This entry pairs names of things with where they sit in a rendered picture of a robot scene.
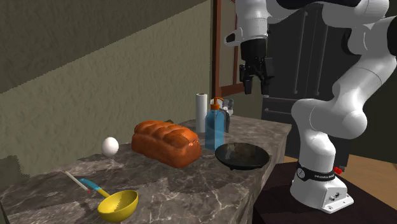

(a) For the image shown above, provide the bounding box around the white egg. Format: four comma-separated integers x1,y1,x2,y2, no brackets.
101,136,120,157

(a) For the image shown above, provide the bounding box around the dark grey refrigerator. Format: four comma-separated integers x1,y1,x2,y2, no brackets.
261,2,351,166

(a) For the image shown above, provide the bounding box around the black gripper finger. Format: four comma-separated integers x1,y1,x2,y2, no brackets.
239,64,254,95
260,57,275,96

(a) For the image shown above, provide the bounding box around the grey faucet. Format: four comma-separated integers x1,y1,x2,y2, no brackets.
219,98,234,134

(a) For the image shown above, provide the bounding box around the yellow ladle with blue handle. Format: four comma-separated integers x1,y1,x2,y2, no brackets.
78,178,139,223

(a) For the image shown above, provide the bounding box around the black bowl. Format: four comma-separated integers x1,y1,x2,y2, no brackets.
214,143,270,171

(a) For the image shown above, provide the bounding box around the white pencil with red tip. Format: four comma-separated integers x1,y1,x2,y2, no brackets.
63,170,92,194

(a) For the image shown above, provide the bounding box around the white paper towel roll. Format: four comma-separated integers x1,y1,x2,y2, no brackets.
195,92,208,134

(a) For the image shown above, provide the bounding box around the brown wooden door frame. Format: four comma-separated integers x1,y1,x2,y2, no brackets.
211,0,246,98

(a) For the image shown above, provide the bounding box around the blue soap dispenser bottle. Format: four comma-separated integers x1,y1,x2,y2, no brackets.
204,97,226,151

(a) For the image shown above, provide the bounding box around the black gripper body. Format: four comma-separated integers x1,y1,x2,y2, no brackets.
240,38,268,76

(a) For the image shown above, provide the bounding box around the dark robot stand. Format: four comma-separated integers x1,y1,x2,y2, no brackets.
252,162,397,224

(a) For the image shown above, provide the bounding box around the brown bread loaf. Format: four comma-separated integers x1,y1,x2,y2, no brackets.
131,120,202,169

